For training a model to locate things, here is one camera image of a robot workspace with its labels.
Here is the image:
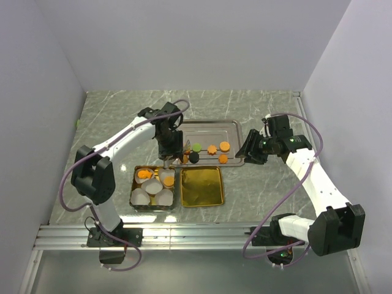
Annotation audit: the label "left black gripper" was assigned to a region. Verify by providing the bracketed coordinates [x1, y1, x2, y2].
[156, 129, 184, 164]

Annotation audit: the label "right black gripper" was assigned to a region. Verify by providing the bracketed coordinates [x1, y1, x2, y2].
[235, 129, 277, 165]

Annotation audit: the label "green round cookie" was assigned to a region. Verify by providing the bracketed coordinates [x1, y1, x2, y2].
[192, 143, 202, 153]

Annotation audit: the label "round orange cookie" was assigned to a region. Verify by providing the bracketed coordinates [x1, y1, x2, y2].
[163, 176, 175, 188]

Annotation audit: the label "metal tongs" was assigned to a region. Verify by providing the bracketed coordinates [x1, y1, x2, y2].
[159, 141, 191, 168]

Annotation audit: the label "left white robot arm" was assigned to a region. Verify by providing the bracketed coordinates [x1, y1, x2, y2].
[63, 102, 184, 246]

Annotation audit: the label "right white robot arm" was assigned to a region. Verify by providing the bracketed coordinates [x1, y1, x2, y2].
[235, 129, 366, 256]

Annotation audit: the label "black round cookie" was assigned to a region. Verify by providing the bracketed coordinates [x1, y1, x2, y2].
[189, 152, 200, 164]

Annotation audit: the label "white paper cup top-right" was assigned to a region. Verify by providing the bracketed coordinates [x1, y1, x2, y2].
[158, 168, 175, 188]

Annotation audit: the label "round waffle cookie right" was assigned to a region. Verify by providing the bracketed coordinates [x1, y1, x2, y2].
[219, 141, 230, 153]

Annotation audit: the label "silver metal tray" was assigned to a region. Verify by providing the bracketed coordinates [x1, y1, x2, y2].
[178, 119, 244, 167]

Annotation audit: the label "white paper cup top-left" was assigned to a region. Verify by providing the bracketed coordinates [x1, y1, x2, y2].
[134, 167, 156, 186]

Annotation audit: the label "white paper cup centre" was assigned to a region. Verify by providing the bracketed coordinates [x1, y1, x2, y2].
[141, 178, 163, 195]

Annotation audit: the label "gold cookie tin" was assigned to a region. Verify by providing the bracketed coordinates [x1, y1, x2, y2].
[129, 165, 176, 212]

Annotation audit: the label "gold tin lid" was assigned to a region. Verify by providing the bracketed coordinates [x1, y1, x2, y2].
[179, 166, 225, 208]

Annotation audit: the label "white paper cup bottom-right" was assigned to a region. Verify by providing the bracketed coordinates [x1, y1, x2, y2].
[154, 189, 173, 206]

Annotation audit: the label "white paper cup bottom-left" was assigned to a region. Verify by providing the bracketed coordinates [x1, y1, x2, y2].
[130, 188, 151, 206]

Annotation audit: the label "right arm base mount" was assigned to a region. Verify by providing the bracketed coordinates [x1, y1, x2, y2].
[251, 227, 298, 266]

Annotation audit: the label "aluminium rail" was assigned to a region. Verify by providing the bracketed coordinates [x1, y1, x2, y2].
[33, 222, 313, 251]

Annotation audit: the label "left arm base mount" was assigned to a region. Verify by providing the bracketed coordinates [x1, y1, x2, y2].
[86, 227, 143, 271]

